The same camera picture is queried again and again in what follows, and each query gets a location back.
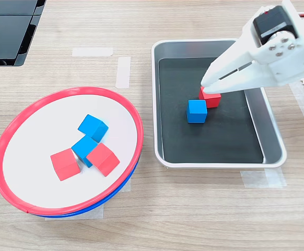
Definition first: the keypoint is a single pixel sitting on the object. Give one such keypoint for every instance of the red cube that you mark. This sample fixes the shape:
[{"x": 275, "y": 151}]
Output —
[
  {"x": 103, "y": 159},
  {"x": 65, "y": 164},
  {"x": 212, "y": 100}
]

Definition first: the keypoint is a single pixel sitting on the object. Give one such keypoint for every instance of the blue cube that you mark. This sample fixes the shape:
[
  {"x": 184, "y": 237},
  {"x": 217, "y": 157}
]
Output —
[
  {"x": 93, "y": 126},
  {"x": 82, "y": 150},
  {"x": 197, "y": 112}
]

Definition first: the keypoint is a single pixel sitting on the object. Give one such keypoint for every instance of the red-rimmed white plate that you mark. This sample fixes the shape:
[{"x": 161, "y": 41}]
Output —
[{"x": 37, "y": 157}]

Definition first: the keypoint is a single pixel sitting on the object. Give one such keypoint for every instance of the translucent white tape strip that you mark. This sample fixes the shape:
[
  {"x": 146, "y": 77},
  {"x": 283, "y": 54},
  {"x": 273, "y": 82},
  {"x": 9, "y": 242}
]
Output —
[
  {"x": 302, "y": 104},
  {"x": 92, "y": 52},
  {"x": 94, "y": 213},
  {"x": 123, "y": 73},
  {"x": 254, "y": 179},
  {"x": 127, "y": 186}
]

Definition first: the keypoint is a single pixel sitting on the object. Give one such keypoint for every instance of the steel tray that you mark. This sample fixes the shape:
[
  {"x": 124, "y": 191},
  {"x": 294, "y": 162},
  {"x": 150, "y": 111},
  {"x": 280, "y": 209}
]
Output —
[{"x": 272, "y": 136}]

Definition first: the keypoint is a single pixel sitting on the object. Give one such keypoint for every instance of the black tray mat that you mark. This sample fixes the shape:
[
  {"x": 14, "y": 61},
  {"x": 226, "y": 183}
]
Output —
[{"x": 220, "y": 136}]

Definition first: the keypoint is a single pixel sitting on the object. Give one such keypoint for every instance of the blue-rimmed white plate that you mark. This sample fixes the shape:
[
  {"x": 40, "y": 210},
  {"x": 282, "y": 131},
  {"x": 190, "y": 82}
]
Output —
[{"x": 107, "y": 202}]

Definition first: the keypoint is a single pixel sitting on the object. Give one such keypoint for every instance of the black glossy device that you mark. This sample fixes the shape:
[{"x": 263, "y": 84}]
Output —
[{"x": 5, "y": 34}]

